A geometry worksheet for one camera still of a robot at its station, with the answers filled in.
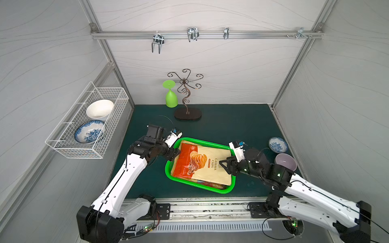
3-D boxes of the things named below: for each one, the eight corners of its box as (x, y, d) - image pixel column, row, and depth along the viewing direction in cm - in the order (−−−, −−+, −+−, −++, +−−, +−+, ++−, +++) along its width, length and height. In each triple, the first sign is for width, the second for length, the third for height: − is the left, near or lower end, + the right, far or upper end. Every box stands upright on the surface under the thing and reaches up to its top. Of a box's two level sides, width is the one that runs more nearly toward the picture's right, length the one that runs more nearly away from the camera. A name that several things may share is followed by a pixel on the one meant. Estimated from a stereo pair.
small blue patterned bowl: (269, 154, 98) (273, 149, 92) (265, 142, 104) (269, 136, 98) (285, 154, 98) (290, 149, 92) (280, 142, 104) (285, 136, 98)
